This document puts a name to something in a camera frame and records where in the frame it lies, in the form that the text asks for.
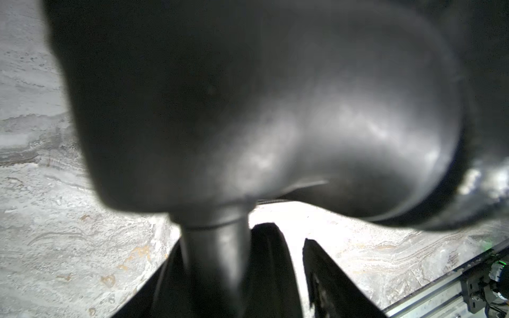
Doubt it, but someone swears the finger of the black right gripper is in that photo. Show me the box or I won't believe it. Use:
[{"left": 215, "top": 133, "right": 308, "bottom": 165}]
[{"left": 302, "top": 238, "right": 386, "bottom": 318}]

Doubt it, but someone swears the black ribbed hard-shell suitcase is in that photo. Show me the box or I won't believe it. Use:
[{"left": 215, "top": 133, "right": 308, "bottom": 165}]
[{"left": 42, "top": 1, "right": 508, "bottom": 317}]

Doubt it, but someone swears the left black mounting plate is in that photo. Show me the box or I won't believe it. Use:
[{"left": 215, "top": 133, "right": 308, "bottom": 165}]
[{"left": 461, "top": 260, "right": 508, "bottom": 317}]

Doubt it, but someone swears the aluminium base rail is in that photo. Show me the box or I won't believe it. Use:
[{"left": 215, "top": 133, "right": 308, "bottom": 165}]
[{"left": 381, "top": 238, "right": 509, "bottom": 318}]

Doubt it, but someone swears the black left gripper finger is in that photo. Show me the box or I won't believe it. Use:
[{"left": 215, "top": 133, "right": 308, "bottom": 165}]
[{"left": 248, "top": 223, "right": 303, "bottom": 318}]

